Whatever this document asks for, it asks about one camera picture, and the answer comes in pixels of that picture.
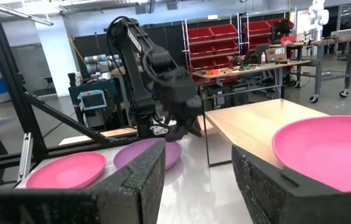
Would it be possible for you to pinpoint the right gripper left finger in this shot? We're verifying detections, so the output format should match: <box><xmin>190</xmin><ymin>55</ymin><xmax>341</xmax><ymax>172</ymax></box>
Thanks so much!
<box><xmin>0</xmin><ymin>139</ymin><xmax>166</xmax><ymax>224</ymax></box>

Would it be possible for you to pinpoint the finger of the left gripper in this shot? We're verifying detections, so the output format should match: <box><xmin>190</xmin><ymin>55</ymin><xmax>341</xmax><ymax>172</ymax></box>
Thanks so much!
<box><xmin>187</xmin><ymin>119</ymin><xmax>203</xmax><ymax>138</ymax></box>
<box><xmin>164</xmin><ymin>123</ymin><xmax>187</xmax><ymax>142</ymax></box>

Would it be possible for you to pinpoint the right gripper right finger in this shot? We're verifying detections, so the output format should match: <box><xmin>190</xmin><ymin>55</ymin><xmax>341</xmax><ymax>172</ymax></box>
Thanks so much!
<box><xmin>231</xmin><ymin>144</ymin><xmax>351</xmax><ymax>224</ymax></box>

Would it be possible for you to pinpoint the purple round plate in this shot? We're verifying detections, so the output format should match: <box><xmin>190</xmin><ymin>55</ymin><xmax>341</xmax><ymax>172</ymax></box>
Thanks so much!
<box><xmin>113</xmin><ymin>138</ymin><xmax>183</xmax><ymax>171</ymax></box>

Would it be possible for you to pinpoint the pink round plate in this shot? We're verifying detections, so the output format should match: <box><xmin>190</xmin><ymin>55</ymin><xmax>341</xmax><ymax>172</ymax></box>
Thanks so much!
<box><xmin>271</xmin><ymin>115</ymin><xmax>351</xmax><ymax>193</ymax></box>
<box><xmin>25</xmin><ymin>151</ymin><xmax>107</xmax><ymax>190</ymax></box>

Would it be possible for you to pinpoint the red storage bin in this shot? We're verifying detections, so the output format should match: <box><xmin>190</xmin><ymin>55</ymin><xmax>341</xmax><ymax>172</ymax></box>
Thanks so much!
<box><xmin>190</xmin><ymin>44</ymin><xmax>215</xmax><ymax>58</ymax></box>
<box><xmin>210</xmin><ymin>24</ymin><xmax>238</xmax><ymax>40</ymax></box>
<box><xmin>214</xmin><ymin>40</ymin><xmax>240</xmax><ymax>55</ymax></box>
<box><xmin>188</xmin><ymin>27</ymin><xmax>215</xmax><ymax>43</ymax></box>
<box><xmin>190</xmin><ymin>58</ymin><xmax>217</xmax><ymax>72</ymax></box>
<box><xmin>243</xmin><ymin>21</ymin><xmax>271</xmax><ymax>35</ymax></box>

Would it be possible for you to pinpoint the white rack with red bins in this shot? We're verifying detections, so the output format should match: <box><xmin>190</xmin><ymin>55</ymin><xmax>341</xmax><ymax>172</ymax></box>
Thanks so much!
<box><xmin>181</xmin><ymin>19</ymin><xmax>241</xmax><ymax>85</ymax></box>
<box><xmin>239</xmin><ymin>12</ymin><xmax>295</xmax><ymax>53</ymax></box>

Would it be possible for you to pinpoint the wooden board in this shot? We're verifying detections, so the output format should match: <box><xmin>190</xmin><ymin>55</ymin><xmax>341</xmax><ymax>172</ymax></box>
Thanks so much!
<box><xmin>202</xmin><ymin>98</ymin><xmax>329</xmax><ymax>169</ymax></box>

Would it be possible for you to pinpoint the teal machine cabinet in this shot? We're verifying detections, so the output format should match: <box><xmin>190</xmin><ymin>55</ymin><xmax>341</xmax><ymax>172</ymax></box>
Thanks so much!
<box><xmin>67</xmin><ymin>77</ymin><xmax>126</xmax><ymax>131</ymax></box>

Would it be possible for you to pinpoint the wooden workbench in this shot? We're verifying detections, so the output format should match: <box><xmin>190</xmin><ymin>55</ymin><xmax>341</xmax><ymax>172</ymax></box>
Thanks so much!
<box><xmin>193</xmin><ymin>58</ymin><xmax>312</xmax><ymax>100</ymax></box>

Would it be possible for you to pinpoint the teach pendant with screen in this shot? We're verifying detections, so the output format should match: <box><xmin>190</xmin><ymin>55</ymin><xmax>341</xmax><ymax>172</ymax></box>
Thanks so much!
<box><xmin>77</xmin><ymin>90</ymin><xmax>108</xmax><ymax>111</ymax></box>

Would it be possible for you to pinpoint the cardboard box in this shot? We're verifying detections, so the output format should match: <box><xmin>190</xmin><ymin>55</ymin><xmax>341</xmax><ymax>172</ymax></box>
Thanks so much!
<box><xmin>265</xmin><ymin>46</ymin><xmax>288</xmax><ymax>62</ymax></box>

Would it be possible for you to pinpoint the white robot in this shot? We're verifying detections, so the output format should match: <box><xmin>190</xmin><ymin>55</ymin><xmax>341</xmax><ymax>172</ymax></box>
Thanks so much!
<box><xmin>305</xmin><ymin>0</ymin><xmax>330</xmax><ymax>41</ymax></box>

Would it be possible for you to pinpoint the metal bench on casters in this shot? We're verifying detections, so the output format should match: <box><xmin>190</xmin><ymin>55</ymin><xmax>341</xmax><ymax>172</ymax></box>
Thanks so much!
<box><xmin>299</xmin><ymin>29</ymin><xmax>351</xmax><ymax>104</ymax></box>

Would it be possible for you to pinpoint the ceiling pipe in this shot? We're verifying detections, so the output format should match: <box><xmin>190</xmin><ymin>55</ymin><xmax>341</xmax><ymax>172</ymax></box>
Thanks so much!
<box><xmin>0</xmin><ymin>4</ymin><xmax>55</xmax><ymax>27</ymax></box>

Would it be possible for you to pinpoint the silver aluminium bracket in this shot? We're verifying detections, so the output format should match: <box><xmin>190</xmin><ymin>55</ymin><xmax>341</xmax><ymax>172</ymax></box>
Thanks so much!
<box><xmin>17</xmin><ymin>133</ymin><xmax>34</xmax><ymax>183</ymax></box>

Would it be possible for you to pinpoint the black aluminium rig frame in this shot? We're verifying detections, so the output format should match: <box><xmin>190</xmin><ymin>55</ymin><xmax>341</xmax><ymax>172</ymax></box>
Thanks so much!
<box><xmin>0</xmin><ymin>0</ymin><xmax>164</xmax><ymax>187</ymax></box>

